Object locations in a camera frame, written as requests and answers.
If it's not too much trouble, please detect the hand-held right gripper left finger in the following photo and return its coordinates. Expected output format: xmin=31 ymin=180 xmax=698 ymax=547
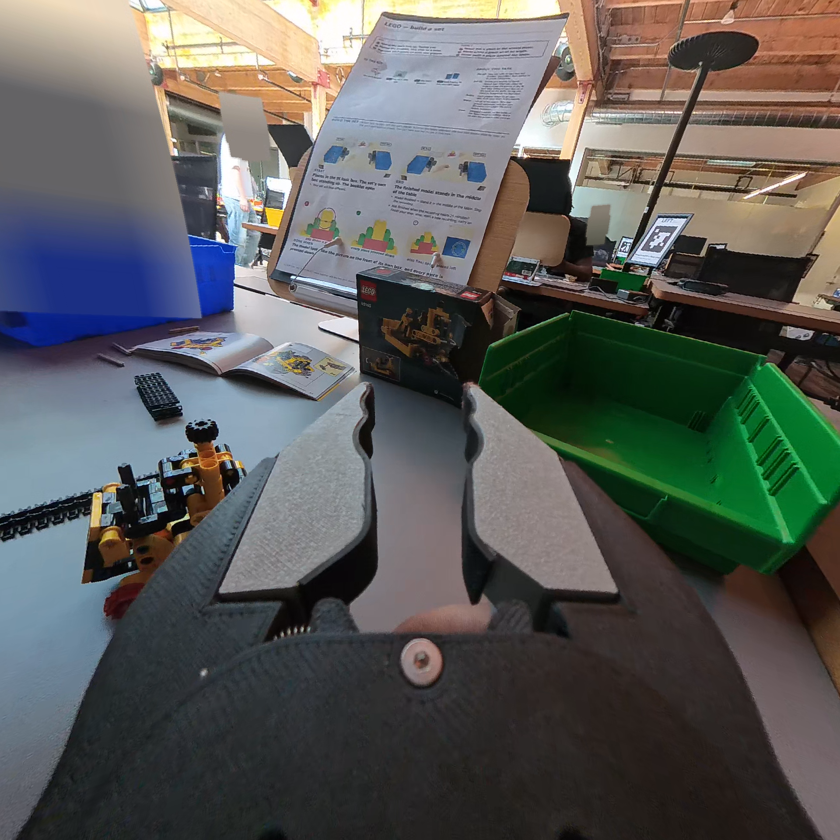
xmin=217 ymin=382 xmax=379 ymax=602

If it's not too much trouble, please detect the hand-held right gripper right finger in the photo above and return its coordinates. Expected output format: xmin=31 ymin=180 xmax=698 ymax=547
xmin=462 ymin=384 xmax=620 ymax=618

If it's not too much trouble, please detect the blue plastic bin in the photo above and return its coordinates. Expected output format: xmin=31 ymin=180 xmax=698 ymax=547
xmin=0 ymin=235 xmax=237 ymax=349

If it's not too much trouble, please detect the open lego instruction booklet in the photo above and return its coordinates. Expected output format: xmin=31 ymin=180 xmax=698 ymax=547
xmin=131 ymin=331 xmax=357 ymax=401

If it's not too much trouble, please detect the yellow black lego bulldozer model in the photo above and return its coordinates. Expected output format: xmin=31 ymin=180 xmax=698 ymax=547
xmin=82 ymin=420 xmax=247 ymax=588

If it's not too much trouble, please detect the black lego track plate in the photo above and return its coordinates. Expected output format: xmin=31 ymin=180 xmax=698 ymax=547
xmin=134 ymin=373 xmax=185 ymax=421

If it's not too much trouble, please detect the black lego set box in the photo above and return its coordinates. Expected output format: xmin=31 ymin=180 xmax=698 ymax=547
xmin=356 ymin=266 xmax=519 ymax=409

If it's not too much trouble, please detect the green plastic bin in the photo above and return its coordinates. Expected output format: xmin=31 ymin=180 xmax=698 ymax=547
xmin=479 ymin=310 xmax=834 ymax=575

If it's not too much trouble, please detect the wooden desk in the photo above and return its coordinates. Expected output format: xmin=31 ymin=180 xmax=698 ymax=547
xmin=650 ymin=282 xmax=840 ymax=336
xmin=502 ymin=276 xmax=651 ymax=316

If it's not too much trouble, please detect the small green box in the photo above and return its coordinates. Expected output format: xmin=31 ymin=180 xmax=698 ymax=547
xmin=597 ymin=266 xmax=651 ymax=293

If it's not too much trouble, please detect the wooden document stand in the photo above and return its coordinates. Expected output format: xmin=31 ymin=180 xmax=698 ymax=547
xmin=266 ymin=147 xmax=571 ymax=342

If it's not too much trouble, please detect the brown cardboard box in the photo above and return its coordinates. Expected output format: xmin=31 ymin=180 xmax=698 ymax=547
xmin=781 ymin=512 xmax=840 ymax=690

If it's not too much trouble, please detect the printed tag board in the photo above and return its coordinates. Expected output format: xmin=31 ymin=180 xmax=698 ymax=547
xmin=626 ymin=213 xmax=694 ymax=270

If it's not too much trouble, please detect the printed instruction sheet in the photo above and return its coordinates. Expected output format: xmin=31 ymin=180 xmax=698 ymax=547
xmin=274 ymin=12 xmax=568 ymax=293

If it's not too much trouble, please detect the black floor lamp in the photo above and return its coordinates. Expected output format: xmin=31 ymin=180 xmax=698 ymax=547
xmin=646 ymin=31 xmax=760 ymax=231

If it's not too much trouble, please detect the black lego track chain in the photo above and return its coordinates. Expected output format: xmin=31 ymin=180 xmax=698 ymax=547
xmin=0 ymin=492 xmax=96 ymax=542

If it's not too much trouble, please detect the silver ventilation duct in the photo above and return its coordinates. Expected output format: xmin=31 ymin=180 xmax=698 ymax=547
xmin=541 ymin=98 xmax=840 ymax=130

